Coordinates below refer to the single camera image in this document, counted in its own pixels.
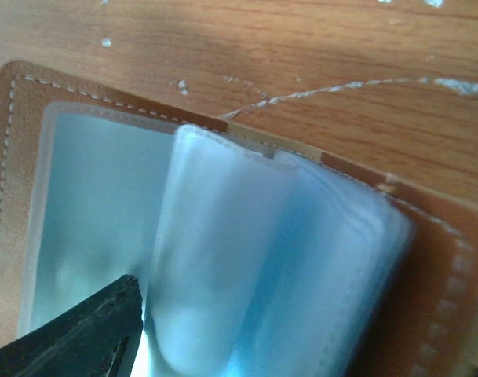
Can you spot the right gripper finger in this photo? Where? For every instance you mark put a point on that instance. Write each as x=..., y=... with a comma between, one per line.
x=98, y=337

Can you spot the brown leather card holder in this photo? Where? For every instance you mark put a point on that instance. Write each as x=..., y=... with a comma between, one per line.
x=255, y=255

